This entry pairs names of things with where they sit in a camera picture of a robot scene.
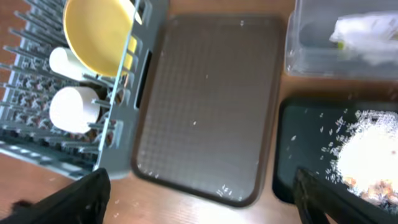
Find white cup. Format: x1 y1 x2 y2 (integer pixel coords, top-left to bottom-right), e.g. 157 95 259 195
49 47 96 82

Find black tray bin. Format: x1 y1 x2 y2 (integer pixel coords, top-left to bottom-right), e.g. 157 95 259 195
272 98 397 216

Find white napkin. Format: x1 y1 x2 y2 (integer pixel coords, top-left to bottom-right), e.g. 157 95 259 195
329 11 397 65

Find yellow plate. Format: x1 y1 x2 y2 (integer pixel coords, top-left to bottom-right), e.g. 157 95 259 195
63 0 142 77

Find white rice food waste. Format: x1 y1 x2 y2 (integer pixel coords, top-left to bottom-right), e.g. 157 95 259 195
321 110 397 207

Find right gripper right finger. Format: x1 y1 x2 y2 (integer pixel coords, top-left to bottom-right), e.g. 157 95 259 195
293 168 397 224

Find grey dishwasher rack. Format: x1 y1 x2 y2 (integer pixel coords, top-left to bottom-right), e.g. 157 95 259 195
1 0 169 179

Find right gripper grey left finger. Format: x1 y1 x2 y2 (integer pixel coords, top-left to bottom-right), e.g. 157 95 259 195
1 168 111 224

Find yellow green snack wrapper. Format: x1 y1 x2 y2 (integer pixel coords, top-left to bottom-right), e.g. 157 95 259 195
338 42 345 50

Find clear plastic bin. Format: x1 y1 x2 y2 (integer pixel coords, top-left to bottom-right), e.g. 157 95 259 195
285 0 397 80

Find dark brown serving tray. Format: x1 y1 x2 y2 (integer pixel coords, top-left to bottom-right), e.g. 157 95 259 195
131 14 285 208

